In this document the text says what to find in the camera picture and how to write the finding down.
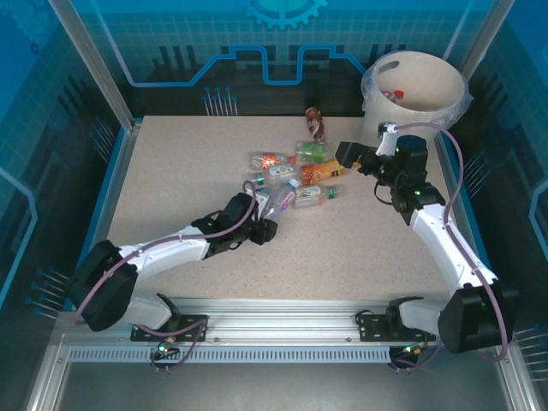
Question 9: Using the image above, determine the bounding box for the orange snack packet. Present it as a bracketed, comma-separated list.
[299, 158, 346, 186]

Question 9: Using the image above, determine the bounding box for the slotted cable duct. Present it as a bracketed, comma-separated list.
[68, 345, 393, 365]

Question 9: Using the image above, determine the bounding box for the crushed brown label bottle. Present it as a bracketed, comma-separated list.
[304, 106, 329, 142]

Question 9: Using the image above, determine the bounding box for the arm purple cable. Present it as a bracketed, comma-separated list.
[74, 179, 260, 326]
[393, 122, 515, 363]

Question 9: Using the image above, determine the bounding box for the green label plastic bottle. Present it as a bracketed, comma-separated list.
[295, 140, 335, 162]

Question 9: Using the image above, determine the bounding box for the orange cap clear bottle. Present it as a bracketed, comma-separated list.
[249, 150, 299, 169]

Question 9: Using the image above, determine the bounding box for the purple label clear bottle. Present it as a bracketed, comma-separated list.
[263, 177, 301, 219]

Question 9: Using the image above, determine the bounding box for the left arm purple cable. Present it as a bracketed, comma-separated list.
[74, 179, 260, 326]

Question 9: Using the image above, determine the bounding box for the small circuit board with LED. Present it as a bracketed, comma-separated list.
[149, 340, 179, 360]
[397, 342, 429, 359]

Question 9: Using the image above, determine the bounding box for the white label plastic bottle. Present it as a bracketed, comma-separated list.
[252, 164, 299, 184]

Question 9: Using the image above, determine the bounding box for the cream round bin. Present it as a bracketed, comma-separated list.
[361, 49, 468, 145]

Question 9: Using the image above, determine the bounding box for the aluminium frame rail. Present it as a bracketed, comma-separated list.
[494, 337, 540, 411]
[23, 333, 72, 411]

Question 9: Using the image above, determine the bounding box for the aluminium frame post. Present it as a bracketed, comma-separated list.
[443, 0, 517, 65]
[46, 0, 145, 132]

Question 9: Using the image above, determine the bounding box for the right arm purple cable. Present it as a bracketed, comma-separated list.
[393, 122, 515, 363]

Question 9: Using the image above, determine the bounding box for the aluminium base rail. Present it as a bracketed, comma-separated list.
[102, 295, 446, 346]

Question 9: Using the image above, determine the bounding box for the green cap clear bottle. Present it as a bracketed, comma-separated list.
[292, 184, 345, 211]

